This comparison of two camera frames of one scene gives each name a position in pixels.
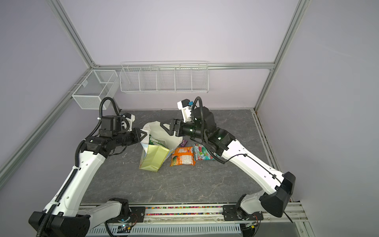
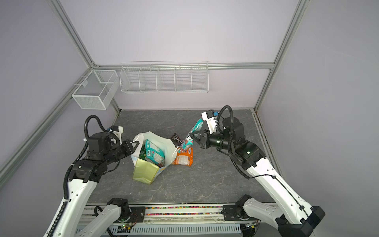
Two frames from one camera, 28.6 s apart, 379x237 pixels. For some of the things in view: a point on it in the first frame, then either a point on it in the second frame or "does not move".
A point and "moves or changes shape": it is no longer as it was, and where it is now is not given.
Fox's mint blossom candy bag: x=200 y=152 → x=189 y=141
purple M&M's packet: x=184 y=143 → x=176 y=140
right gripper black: x=173 y=126 → x=203 y=141
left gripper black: x=136 y=131 → x=130 y=150
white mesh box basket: x=98 y=84 does not move
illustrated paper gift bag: x=157 y=146 moves or changes shape
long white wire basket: x=165 y=76 does not move
